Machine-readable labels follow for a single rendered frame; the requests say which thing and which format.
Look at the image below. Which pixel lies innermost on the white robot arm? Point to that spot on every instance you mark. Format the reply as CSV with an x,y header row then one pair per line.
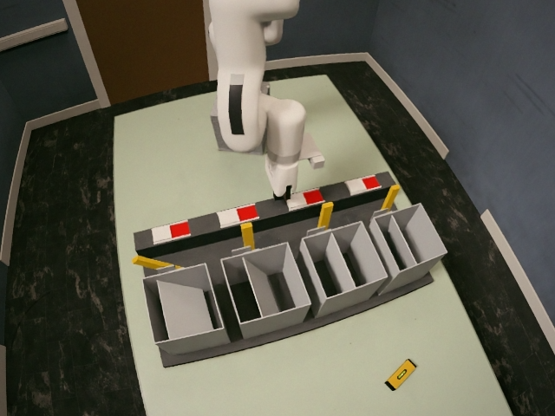
x,y
240,30

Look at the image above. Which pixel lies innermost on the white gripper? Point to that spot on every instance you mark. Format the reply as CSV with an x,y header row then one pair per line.
x,y
282,178

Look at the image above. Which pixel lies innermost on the yellow pocket level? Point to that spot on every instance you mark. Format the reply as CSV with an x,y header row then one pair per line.
x,y
397,378

